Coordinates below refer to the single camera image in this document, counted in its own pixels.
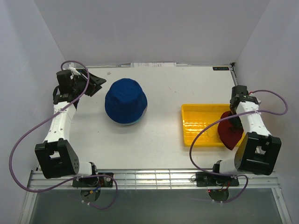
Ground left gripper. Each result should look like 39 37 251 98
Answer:
72 69 107 97

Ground dark red hat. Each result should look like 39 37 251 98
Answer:
217 117 244 150

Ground blue hat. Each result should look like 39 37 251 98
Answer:
105 78 148 125

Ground teal bucket hat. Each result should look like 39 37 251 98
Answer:
125 116 143 126

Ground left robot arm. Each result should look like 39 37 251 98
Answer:
35 68 106 187

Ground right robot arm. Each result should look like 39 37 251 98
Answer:
211 85 281 185

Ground yellow plastic tray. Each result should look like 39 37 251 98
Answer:
181 104 229 147

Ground paper label strip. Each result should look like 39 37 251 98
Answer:
130 62 177 68

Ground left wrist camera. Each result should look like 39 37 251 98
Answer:
67 63 81 77

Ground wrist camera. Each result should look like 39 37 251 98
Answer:
249 91 261 105
67 63 81 77

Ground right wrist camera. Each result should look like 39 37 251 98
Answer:
249 91 261 105

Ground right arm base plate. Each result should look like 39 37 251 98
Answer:
190 172 239 187

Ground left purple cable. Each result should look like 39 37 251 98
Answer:
8 61 118 210

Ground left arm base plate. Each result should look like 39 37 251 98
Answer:
72 173 114 188

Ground aluminium front rail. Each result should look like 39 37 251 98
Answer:
28 169 281 190

